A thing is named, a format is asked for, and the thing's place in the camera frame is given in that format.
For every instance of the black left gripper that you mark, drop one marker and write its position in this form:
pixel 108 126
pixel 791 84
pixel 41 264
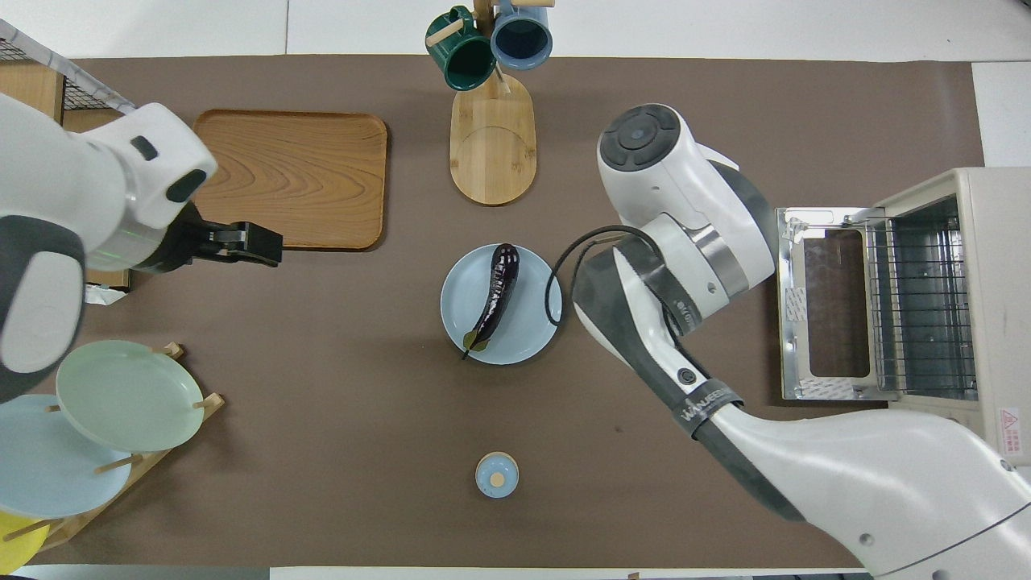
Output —
pixel 201 242

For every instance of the dark purple eggplant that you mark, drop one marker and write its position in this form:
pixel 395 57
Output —
pixel 499 290

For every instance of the light blue serving plate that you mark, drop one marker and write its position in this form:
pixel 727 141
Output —
pixel 527 332

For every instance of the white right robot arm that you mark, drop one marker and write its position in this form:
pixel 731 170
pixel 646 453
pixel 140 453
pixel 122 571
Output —
pixel 846 475

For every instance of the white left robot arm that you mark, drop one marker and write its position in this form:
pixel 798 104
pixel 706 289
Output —
pixel 48 185

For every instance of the cream toaster oven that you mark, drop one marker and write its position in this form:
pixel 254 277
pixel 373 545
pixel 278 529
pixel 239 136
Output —
pixel 991 282

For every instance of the wooden tray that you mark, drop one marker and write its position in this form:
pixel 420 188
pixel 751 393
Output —
pixel 322 177

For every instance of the white patterned cloth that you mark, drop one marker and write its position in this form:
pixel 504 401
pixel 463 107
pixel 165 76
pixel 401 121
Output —
pixel 105 295

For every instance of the wooden plate rack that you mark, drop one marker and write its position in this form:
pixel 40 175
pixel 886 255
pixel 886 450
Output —
pixel 213 405

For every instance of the brown table mat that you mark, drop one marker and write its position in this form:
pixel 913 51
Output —
pixel 322 403

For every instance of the mint green plate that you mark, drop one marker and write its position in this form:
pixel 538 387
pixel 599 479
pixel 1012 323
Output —
pixel 129 395

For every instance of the wooden mug tree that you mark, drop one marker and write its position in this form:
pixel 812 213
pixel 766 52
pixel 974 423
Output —
pixel 491 153

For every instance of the dark green mug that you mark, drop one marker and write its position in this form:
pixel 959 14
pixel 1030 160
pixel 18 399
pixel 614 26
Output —
pixel 463 56

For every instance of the light blue racked plate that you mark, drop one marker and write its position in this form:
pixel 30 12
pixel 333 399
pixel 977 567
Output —
pixel 56 475

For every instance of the blue mug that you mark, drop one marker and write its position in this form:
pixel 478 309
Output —
pixel 522 36

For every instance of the yellow plate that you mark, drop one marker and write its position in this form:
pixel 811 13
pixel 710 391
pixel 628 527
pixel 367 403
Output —
pixel 16 548

